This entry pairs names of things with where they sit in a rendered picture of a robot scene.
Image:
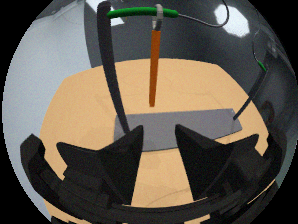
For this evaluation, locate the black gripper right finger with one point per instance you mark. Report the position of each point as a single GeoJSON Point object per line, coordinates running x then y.
{"type": "Point", "coordinates": [205, 159]}

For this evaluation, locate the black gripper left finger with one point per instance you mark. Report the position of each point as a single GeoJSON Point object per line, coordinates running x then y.
{"type": "Point", "coordinates": [117, 164]}

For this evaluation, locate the orange handle with grey loop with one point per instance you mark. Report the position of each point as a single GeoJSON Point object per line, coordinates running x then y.
{"type": "Point", "coordinates": [156, 25]}

